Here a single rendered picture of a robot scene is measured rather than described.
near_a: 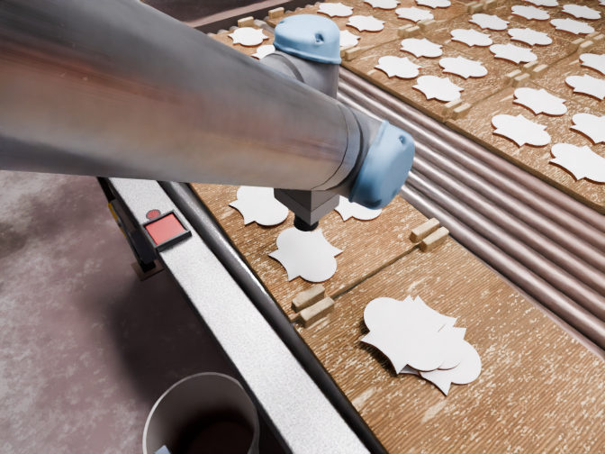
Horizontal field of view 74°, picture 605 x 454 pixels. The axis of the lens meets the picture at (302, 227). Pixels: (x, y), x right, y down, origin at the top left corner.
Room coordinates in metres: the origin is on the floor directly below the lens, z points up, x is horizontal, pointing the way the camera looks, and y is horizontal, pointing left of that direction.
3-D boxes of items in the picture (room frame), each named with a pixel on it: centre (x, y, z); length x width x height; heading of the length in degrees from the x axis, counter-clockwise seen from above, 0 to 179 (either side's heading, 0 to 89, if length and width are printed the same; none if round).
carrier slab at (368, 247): (0.60, -0.01, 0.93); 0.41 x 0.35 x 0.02; 34
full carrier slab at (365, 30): (1.51, -0.13, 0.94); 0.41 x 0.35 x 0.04; 37
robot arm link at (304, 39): (0.46, 0.00, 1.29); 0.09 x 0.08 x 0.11; 140
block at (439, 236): (0.49, -0.24, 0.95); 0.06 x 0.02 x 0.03; 125
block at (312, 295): (0.36, -0.01, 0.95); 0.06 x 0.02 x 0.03; 124
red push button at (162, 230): (0.53, 0.27, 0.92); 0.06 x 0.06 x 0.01; 37
